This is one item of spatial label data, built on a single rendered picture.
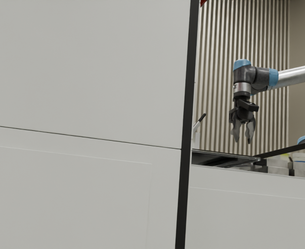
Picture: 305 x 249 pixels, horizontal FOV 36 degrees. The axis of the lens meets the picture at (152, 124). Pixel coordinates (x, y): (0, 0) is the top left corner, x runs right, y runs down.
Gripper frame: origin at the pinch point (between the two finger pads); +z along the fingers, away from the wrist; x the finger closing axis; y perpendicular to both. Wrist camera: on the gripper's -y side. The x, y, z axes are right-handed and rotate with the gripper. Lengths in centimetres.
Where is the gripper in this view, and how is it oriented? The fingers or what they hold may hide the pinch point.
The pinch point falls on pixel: (243, 139)
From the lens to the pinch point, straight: 197.0
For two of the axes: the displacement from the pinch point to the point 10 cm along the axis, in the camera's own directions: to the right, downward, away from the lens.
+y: -2.9, 2.4, 9.3
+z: -0.6, 9.6, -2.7
